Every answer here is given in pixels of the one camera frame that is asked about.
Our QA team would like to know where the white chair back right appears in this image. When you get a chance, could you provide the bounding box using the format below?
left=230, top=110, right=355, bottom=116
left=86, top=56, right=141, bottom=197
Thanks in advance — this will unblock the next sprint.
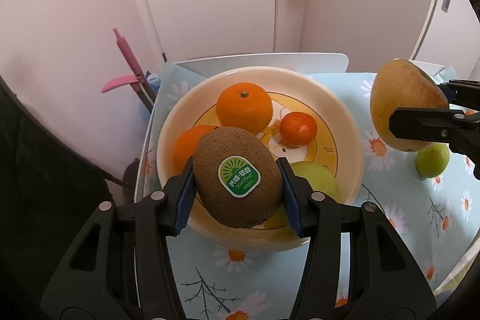
left=412, top=60, right=457, bottom=84

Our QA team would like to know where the large orange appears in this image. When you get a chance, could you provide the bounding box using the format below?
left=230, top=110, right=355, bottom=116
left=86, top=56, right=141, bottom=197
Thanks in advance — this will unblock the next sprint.
left=216, top=82, right=273, bottom=135

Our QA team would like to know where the white wardrobe door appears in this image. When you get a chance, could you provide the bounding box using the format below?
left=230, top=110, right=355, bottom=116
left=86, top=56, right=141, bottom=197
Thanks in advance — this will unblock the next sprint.
left=412, top=0, right=479, bottom=79

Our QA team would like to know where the green apple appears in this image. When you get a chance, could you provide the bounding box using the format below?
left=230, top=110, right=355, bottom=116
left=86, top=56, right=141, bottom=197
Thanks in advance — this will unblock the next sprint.
left=290, top=161, right=339, bottom=202
left=415, top=143, right=450, bottom=178

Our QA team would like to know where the small tangerine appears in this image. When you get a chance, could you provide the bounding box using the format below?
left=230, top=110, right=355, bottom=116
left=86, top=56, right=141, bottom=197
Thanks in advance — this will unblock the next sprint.
left=279, top=111, right=317, bottom=148

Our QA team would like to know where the green apple in bowl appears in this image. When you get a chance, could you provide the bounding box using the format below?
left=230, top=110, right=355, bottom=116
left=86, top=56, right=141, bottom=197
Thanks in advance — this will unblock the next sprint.
left=290, top=161, right=339, bottom=202

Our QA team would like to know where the brown kiwi with sticker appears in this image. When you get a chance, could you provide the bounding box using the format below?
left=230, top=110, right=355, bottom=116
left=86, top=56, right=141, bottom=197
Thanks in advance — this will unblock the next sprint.
left=193, top=127, right=283, bottom=229

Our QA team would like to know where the daisy print blue tablecloth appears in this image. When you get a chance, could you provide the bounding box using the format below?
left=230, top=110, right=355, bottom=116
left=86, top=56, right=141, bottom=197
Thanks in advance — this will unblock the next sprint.
left=144, top=62, right=480, bottom=320

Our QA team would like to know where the large yellow-brown pear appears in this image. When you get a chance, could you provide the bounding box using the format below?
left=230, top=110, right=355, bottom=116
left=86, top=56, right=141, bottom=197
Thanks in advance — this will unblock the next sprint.
left=370, top=59, right=449, bottom=152

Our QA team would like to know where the orange at bowl left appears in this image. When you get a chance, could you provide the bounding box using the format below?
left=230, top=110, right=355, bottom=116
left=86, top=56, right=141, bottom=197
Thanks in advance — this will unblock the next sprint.
left=172, top=125, right=217, bottom=175

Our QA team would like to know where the black garment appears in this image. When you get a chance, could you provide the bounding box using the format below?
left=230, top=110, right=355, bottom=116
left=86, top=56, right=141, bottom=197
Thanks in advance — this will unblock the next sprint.
left=1, top=83, right=113, bottom=319

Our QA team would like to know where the cream fruit bowl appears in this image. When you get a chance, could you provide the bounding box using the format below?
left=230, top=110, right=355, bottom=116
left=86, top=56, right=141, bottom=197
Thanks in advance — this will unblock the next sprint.
left=156, top=67, right=365, bottom=252

